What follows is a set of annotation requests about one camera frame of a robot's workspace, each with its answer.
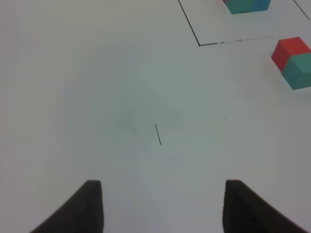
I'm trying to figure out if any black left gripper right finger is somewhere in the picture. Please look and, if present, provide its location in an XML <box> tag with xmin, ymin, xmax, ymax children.
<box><xmin>222</xmin><ymin>180</ymin><xmax>306</xmax><ymax>233</ymax></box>

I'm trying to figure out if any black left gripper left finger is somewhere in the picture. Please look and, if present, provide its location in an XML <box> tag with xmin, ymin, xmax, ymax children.
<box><xmin>32</xmin><ymin>180</ymin><xmax>104</xmax><ymax>233</ymax></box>

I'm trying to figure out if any template green cube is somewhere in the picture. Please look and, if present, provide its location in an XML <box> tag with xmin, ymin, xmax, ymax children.
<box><xmin>225</xmin><ymin>0</ymin><xmax>253</xmax><ymax>14</ymax></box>

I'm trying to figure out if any template blue cube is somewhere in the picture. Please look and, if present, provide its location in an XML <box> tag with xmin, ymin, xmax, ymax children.
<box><xmin>251</xmin><ymin>0</ymin><xmax>271</xmax><ymax>12</ymax></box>

